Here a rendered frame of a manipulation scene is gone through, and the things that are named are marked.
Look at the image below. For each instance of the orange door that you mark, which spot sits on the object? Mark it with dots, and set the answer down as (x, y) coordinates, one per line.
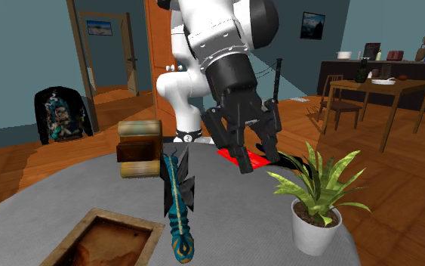
(158, 44)

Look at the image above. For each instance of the tan and brown wooden block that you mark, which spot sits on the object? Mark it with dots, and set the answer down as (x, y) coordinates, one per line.
(138, 147)

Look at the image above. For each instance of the wooden doorway with open door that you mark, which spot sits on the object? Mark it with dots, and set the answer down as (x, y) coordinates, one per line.
(127, 55)

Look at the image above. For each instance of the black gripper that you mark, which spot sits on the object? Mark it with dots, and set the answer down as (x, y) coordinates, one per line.
(230, 79)

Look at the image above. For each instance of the wooden dining table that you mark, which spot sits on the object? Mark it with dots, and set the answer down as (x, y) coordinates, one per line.
(400, 88)

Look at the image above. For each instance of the red flat rectangular object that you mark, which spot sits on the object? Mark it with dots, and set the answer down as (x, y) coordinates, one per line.
(258, 160)

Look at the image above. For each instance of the dark mountain wall picture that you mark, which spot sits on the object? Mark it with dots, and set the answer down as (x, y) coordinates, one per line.
(312, 25)

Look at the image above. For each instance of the black printed sweater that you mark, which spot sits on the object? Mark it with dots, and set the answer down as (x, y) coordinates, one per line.
(63, 114)

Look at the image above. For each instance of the green plant in white pot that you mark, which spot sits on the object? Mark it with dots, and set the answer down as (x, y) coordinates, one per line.
(313, 228)

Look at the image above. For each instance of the teal lobster figure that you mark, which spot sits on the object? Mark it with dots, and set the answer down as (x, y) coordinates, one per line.
(178, 206)

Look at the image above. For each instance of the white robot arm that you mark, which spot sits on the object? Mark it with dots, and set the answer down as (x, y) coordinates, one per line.
(182, 92)

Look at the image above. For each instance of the brown wooden tray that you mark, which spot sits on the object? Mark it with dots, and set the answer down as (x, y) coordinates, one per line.
(101, 239)

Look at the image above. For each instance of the grey round table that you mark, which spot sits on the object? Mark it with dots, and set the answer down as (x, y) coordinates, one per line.
(234, 217)

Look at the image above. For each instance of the wooden chair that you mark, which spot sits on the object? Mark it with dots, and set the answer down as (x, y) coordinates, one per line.
(339, 107)

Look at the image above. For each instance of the beach wall picture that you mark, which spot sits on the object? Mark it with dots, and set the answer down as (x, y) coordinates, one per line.
(99, 28)

